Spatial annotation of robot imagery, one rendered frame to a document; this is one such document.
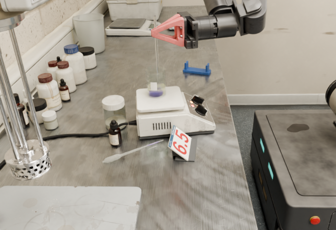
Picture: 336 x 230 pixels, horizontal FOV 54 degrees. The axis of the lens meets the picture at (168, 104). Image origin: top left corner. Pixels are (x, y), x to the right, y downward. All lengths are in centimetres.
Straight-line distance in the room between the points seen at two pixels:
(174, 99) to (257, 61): 166
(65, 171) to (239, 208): 39
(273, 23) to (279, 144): 108
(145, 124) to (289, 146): 86
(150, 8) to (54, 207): 142
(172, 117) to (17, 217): 40
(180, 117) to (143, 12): 119
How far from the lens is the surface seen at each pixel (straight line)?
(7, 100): 56
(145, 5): 193
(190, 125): 84
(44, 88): 102
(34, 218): 70
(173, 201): 69
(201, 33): 80
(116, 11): 196
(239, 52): 242
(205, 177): 74
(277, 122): 170
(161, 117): 82
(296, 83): 261
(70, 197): 72
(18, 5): 43
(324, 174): 143
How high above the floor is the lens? 123
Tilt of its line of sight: 29 degrees down
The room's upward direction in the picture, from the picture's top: 2 degrees counter-clockwise
